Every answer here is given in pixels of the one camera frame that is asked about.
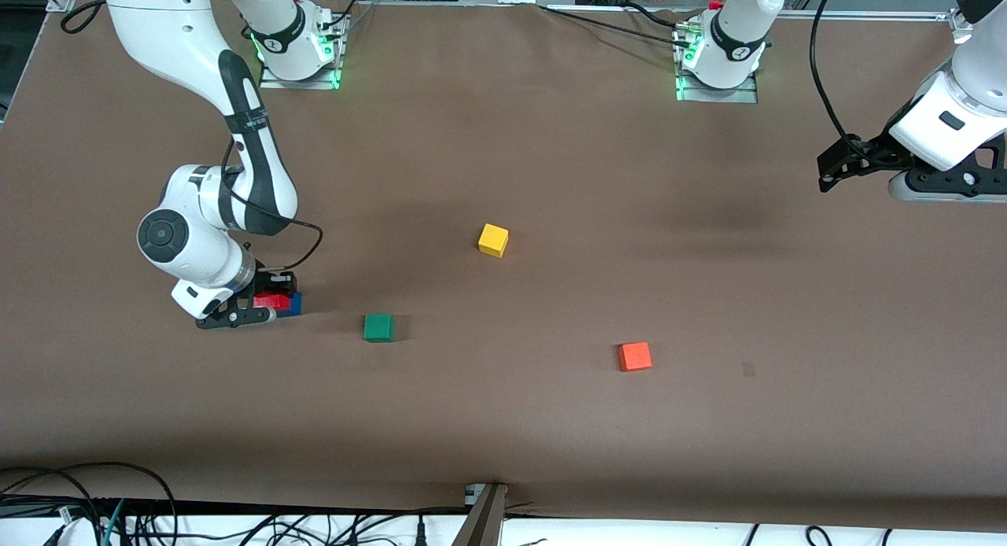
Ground yellow wooden block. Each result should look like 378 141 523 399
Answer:
478 223 510 259

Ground orange wooden block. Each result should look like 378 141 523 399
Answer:
618 341 653 373

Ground brown table cover sheet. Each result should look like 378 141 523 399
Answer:
0 0 1007 533

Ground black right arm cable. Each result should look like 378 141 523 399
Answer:
61 0 324 273

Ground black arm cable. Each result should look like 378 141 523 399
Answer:
61 0 324 273
810 0 868 143

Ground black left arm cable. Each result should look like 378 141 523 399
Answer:
810 0 868 143

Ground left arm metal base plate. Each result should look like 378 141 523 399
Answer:
675 23 760 104

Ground black looping floor cable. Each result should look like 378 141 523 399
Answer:
0 461 179 546

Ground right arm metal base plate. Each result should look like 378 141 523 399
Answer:
259 11 345 90

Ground short black base cable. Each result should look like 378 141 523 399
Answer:
622 2 689 29

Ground teal floor cable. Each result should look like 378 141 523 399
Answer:
99 499 127 546

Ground long black base cable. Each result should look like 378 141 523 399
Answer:
539 6 693 48

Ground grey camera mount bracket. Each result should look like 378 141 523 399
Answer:
452 483 509 546

